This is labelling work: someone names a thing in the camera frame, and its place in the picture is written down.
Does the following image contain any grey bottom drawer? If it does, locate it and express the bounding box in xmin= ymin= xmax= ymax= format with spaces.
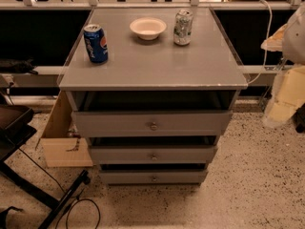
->
xmin=100 ymin=170 xmax=207 ymax=185

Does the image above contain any grey drawer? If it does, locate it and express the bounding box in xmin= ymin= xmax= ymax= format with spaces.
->
xmin=100 ymin=170 xmax=207 ymax=185
xmin=71 ymin=111 xmax=233 ymax=137
xmin=90 ymin=146 xmax=216 ymax=164

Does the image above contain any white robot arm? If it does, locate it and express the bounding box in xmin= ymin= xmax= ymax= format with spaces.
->
xmin=261 ymin=4 xmax=305 ymax=128

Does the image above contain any grey drawer cabinet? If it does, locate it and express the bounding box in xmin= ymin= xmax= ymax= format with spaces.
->
xmin=60 ymin=8 xmax=247 ymax=184

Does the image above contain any grey top drawer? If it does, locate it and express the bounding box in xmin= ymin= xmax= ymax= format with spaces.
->
xmin=71 ymin=111 xmax=233 ymax=137

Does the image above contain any grey middle drawer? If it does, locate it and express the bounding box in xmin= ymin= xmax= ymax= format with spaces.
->
xmin=90 ymin=146 xmax=216 ymax=164

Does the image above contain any white bowl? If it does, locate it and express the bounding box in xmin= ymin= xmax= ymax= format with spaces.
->
xmin=130 ymin=17 xmax=167 ymax=41

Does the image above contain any blue Pepsi can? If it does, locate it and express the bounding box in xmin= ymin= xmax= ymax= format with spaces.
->
xmin=84 ymin=24 xmax=108 ymax=64

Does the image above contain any silver green soda can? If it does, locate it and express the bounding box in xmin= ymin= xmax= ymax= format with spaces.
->
xmin=173 ymin=9 xmax=193 ymax=46

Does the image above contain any brown cardboard panel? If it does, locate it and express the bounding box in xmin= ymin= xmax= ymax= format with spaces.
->
xmin=40 ymin=92 xmax=93 ymax=167

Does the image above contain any black floor cable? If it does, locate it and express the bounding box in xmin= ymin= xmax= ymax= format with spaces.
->
xmin=18 ymin=147 xmax=102 ymax=229

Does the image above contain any black stand frame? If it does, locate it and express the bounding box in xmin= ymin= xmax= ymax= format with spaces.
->
xmin=0 ymin=103 xmax=92 ymax=229

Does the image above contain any white cable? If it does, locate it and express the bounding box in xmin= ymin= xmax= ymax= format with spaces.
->
xmin=247 ymin=0 xmax=275 ymax=86

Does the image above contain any metal rail frame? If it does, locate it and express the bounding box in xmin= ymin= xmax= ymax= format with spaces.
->
xmin=0 ymin=0 xmax=305 ymax=88

